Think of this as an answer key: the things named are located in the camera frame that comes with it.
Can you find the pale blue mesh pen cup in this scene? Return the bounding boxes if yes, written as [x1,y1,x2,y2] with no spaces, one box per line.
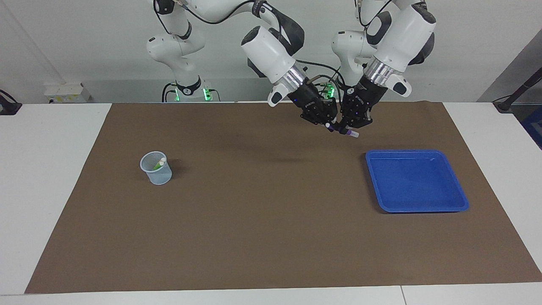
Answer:
[140,151,173,186]

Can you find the blue plastic tray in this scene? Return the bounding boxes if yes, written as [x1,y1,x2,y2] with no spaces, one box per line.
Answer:
[365,149,470,213]

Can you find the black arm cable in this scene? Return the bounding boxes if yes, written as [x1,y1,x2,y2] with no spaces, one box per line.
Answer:
[355,0,382,27]
[152,0,340,99]

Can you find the white power strip box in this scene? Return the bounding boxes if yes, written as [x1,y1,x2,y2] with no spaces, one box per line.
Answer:
[44,83,91,103]

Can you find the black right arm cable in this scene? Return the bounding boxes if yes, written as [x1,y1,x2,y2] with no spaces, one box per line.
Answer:
[152,0,340,99]

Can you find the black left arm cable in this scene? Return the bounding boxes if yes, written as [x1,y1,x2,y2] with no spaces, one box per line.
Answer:
[355,0,382,27]

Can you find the brown table mat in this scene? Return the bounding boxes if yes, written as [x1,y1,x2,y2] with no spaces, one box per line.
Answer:
[25,102,542,294]

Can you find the black camera stand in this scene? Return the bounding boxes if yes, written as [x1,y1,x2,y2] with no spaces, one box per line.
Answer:
[492,68,542,113]

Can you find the purple highlighter pen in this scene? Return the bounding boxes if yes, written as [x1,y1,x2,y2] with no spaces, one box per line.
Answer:
[325,122,360,139]

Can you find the black clamp mount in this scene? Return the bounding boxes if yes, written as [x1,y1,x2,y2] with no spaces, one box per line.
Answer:
[0,90,22,116]

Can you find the blue crate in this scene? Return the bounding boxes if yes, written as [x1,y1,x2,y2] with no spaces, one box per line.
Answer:
[522,106,542,150]

